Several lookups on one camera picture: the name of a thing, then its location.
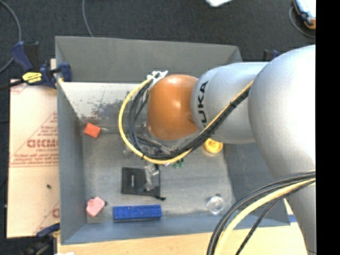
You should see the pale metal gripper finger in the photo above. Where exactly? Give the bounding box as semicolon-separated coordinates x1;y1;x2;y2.
143;165;160;193

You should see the black square box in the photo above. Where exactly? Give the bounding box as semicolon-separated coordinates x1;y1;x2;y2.
121;166;167;201

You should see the blue flat block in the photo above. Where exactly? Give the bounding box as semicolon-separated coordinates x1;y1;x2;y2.
112;205;163;222

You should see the grey metal bin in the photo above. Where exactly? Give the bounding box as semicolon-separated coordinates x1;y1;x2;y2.
55;36;292;245

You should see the yellow cup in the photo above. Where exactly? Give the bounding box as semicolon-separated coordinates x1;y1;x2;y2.
203;138;224;154

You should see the pink sponge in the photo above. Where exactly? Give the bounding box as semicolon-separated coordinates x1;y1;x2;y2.
85;196;106;218

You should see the orange block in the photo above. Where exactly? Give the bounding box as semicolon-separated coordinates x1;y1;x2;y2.
83;123;102;139

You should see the clear glass cup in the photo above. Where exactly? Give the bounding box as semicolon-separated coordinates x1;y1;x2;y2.
206;194;226;215

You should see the brown cardboard board red print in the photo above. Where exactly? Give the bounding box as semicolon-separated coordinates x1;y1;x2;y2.
5;78;61;239

